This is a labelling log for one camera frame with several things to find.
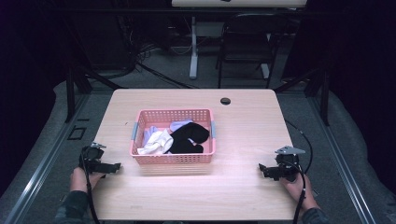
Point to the black sock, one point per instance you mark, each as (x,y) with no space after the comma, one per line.
(188,138)

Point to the black floor outlet frame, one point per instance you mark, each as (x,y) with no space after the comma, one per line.
(76,133)

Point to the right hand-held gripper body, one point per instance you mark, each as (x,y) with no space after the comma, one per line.
(288,161)

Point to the white sock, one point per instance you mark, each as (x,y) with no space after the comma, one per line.
(157,143)

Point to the person's left hand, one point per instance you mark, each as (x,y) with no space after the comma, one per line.
(79,180)

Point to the light blue sock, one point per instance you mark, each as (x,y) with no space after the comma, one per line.
(150,132)
(179,125)

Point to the person's right hand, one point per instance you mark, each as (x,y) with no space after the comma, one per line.
(294,190)

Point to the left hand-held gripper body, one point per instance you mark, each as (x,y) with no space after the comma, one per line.
(92,154)

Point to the black metal stand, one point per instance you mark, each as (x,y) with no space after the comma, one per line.
(71,93)
(323,93)

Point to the pink plastic basket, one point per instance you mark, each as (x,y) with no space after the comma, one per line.
(174,158)

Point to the white desk with legs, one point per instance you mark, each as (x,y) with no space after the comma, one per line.
(193,46)

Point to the black folding chair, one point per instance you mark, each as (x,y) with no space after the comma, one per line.
(246,46)

